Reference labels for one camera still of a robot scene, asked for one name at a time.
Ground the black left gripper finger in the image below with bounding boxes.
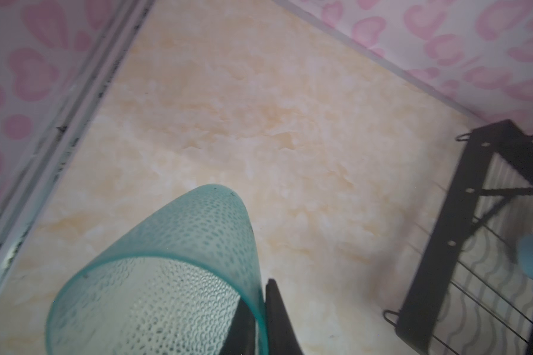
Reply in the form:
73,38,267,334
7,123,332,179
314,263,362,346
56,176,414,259
265,279,304,355

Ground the black wire dish rack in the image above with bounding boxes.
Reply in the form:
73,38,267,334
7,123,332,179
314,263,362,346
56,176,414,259
383,120,533,354

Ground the pale teal cup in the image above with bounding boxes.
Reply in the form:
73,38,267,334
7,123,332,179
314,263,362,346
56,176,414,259
45,184,269,354

